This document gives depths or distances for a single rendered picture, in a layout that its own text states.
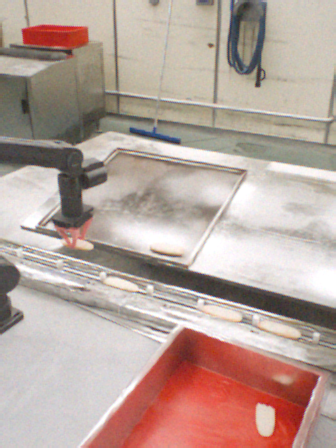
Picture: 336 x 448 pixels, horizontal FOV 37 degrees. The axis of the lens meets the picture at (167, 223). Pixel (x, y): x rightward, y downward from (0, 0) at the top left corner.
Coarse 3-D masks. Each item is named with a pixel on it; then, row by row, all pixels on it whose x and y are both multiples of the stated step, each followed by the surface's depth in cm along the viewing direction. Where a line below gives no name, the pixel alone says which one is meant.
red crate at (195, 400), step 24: (168, 384) 105; (192, 384) 105; (216, 384) 105; (240, 384) 105; (168, 408) 100; (192, 408) 100; (216, 408) 100; (240, 408) 100; (288, 408) 100; (144, 432) 95; (168, 432) 95; (192, 432) 95; (216, 432) 95; (240, 432) 95; (288, 432) 95
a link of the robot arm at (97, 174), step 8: (72, 160) 119; (80, 160) 120; (88, 160) 128; (96, 160) 128; (72, 168) 120; (80, 168) 121; (88, 168) 125; (96, 168) 127; (104, 168) 129; (88, 176) 126; (96, 176) 127; (104, 176) 129; (88, 184) 127; (96, 184) 128
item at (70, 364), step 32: (32, 320) 124; (64, 320) 124; (96, 320) 124; (0, 352) 114; (32, 352) 114; (64, 352) 114; (96, 352) 114; (128, 352) 114; (0, 384) 106; (32, 384) 106; (64, 384) 106; (96, 384) 106; (0, 416) 98; (32, 416) 98; (64, 416) 98; (96, 416) 98; (320, 416) 99
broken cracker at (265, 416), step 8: (256, 408) 99; (264, 408) 99; (272, 408) 99; (256, 416) 97; (264, 416) 97; (272, 416) 97; (264, 424) 95; (272, 424) 96; (264, 432) 94; (272, 432) 95
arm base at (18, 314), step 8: (0, 296) 119; (8, 296) 125; (0, 304) 120; (8, 304) 122; (0, 312) 120; (8, 312) 122; (16, 312) 124; (0, 320) 120; (8, 320) 121; (16, 320) 122; (0, 328) 120; (8, 328) 121
